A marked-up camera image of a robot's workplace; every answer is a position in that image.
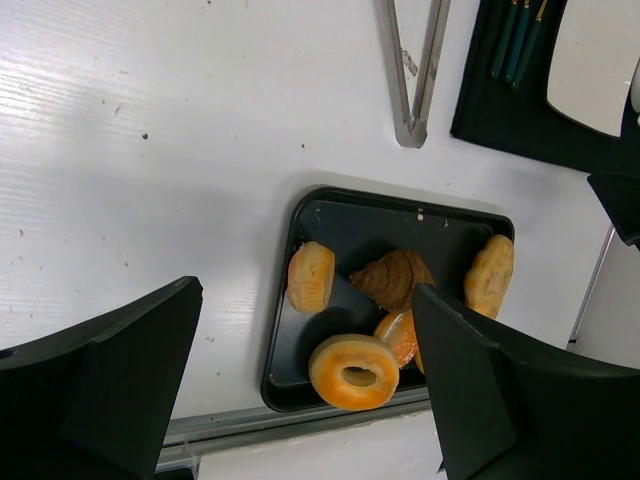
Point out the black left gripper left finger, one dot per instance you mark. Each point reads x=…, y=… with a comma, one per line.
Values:
x=94, y=401

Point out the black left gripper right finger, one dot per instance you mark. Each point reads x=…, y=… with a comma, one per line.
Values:
x=508, y=406

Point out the small orange round bun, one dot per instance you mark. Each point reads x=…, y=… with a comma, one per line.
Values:
x=397, y=331

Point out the metal tongs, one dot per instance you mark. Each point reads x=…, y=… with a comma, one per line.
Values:
x=411, y=80

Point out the oblong pale bread roll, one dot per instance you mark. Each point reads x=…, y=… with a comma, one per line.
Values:
x=487, y=281

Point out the orange glazed donut right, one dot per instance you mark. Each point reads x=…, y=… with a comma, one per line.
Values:
x=418, y=362

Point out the orange glazed donut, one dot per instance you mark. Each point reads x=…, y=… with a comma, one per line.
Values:
x=418, y=362
x=354, y=372

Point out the brown chocolate croissant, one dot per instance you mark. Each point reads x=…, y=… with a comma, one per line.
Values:
x=389, y=281

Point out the orange glazed donut left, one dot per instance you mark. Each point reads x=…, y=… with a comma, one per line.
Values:
x=354, y=372

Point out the round yellow muffin bun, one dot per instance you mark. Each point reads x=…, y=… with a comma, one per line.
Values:
x=310, y=278

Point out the black placemat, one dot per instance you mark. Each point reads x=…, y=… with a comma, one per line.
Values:
x=491, y=114

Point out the white square plate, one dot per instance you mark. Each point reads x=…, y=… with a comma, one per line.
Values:
x=593, y=62

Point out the aluminium rail front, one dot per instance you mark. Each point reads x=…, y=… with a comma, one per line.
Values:
x=188, y=439

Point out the gold spoon teal handle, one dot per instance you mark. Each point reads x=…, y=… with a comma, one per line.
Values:
x=517, y=42

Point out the gold fork teal handle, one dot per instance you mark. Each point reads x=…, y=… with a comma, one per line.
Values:
x=530, y=39

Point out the gold knife teal handle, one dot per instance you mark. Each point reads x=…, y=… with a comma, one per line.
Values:
x=503, y=39

